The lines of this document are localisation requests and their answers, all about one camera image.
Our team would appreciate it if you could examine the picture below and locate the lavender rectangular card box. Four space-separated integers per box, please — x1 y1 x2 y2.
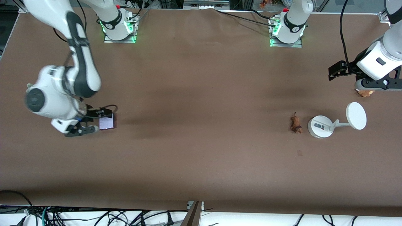
99 114 114 130

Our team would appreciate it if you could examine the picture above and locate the brown lion figurine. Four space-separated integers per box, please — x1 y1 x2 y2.
290 112 303 134

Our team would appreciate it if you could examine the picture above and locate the white round desk lamp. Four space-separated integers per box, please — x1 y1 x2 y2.
307 102 367 139

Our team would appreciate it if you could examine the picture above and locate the brown table cover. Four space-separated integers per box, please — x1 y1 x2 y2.
0 6 402 218

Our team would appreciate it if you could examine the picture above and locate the brown table leg beam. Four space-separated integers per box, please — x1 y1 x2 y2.
180 201 205 226

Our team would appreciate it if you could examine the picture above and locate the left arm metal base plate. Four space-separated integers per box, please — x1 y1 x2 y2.
269 16 303 48

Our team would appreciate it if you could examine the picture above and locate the aluminium frame profile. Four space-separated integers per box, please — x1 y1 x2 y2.
13 0 29 13
378 9 392 23

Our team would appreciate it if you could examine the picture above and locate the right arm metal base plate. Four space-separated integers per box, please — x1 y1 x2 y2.
104 13 138 44

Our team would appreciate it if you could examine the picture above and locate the thick black cable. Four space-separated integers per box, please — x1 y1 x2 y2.
0 190 34 218

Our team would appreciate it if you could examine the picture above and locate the grey metal bracket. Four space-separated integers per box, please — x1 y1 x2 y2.
183 0 230 10

